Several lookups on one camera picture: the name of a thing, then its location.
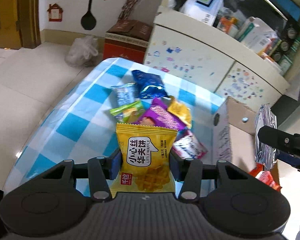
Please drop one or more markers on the green glass bottle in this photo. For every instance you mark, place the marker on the green glass bottle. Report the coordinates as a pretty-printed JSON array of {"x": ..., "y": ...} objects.
[{"x": 297, "y": 45}]

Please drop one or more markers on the dark jar with metal lid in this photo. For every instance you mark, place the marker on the dark jar with metal lid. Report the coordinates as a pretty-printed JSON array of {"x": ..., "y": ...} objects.
[
  {"x": 291, "y": 31},
  {"x": 285, "y": 45},
  {"x": 278, "y": 56}
]

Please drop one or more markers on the yellow waffle snack packet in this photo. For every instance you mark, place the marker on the yellow waffle snack packet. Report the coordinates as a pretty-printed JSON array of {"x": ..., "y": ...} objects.
[{"x": 145, "y": 155}]

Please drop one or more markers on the white tissue pack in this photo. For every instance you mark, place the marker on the white tissue pack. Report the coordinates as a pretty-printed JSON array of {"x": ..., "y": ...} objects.
[{"x": 202, "y": 5}]

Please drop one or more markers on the light blue snack packet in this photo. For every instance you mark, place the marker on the light blue snack packet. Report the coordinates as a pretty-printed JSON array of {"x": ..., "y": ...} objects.
[{"x": 125, "y": 95}]

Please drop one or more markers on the purple snack packet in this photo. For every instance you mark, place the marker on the purple snack packet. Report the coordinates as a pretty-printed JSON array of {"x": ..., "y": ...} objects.
[{"x": 160, "y": 117}]

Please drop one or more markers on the dark yellow snack packet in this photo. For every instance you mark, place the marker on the dark yellow snack packet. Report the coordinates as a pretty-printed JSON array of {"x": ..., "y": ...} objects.
[{"x": 181, "y": 111}]

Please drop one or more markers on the dark blue foil snack packet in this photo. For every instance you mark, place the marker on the dark blue foil snack packet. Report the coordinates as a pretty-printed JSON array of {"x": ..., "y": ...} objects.
[{"x": 150, "y": 85}]

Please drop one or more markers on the yellow wooden door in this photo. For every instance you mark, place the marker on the yellow wooden door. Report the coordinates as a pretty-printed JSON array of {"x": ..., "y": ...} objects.
[{"x": 5, "y": 12}]

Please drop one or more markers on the blue white checkered tablecloth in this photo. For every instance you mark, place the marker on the blue white checkered tablecloth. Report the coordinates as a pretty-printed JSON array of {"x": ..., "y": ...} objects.
[{"x": 77, "y": 130}]

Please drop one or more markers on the brown branch wall sticker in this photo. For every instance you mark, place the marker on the brown branch wall sticker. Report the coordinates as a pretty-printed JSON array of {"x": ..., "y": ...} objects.
[{"x": 137, "y": 1}]

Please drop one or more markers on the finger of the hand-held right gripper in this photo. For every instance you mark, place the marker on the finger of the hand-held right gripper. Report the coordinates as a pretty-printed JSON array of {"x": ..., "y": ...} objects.
[
  {"x": 275, "y": 138},
  {"x": 290, "y": 159}
]

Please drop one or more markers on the pink snack packet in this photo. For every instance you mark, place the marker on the pink snack packet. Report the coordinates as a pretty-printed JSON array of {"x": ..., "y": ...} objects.
[{"x": 190, "y": 147}]

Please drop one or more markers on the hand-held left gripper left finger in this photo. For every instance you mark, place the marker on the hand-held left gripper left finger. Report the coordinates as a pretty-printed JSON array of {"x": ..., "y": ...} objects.
[{"x": 116, "y": 166}]

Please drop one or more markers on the white medicine box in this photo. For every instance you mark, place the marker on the white medicine box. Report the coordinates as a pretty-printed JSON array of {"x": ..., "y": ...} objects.
[{"x": 255, "y": 33}]

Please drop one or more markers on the orange-red snack packet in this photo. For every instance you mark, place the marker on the orange-red snack packet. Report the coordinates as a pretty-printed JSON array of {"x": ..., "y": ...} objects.
[{"x": 266, "y": 178}]

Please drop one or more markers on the silver foil snack packet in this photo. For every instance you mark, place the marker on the silver foil snack packet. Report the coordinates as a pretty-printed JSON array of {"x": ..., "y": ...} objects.
[{"x": 265, "y": 120}]

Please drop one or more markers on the house-shaped wall switch sticker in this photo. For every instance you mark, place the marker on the house-shaped wall switch sticker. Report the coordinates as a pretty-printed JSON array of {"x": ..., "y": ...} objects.
[{"x": 55, "y": 12}]

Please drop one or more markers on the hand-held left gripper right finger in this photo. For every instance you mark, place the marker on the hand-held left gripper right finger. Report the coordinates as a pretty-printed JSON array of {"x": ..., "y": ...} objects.
[{"x": 176, "y": 166}]

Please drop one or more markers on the cream cabinet with stickers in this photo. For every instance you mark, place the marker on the cream cabinet with stickers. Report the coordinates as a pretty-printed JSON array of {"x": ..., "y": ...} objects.
[{"x": 202, "y": 62}]

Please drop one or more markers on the green snack packet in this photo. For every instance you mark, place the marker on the green snack packet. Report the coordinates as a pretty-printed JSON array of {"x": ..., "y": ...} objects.
[{"x": 127, "y": 111}]

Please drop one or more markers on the red cardboard box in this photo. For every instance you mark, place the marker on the red cardboard box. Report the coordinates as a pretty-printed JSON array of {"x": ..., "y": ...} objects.
[{"x": 126, "y": 42}]

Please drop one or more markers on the orange packet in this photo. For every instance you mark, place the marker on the orange packet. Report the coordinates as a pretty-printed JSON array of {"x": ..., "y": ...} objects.
[{"x": 225, "y": 24}]

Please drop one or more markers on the white plastic bag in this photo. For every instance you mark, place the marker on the white plastic bag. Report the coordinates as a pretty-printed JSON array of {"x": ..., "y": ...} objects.
[{"x": 81, "y": 52}]

